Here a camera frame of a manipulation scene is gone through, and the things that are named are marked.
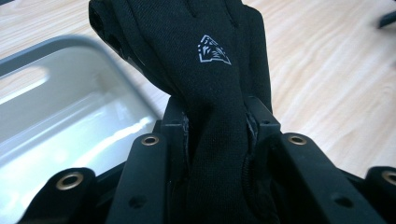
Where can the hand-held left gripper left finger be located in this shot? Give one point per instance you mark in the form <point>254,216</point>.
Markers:
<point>146,174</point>

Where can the black glove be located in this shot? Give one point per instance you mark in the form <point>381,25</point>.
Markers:
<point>202,93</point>
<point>387,19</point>

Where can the grey plastic bin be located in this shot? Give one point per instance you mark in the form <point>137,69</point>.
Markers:
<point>62,118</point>

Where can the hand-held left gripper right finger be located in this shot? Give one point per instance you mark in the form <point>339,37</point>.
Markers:
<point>299,180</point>

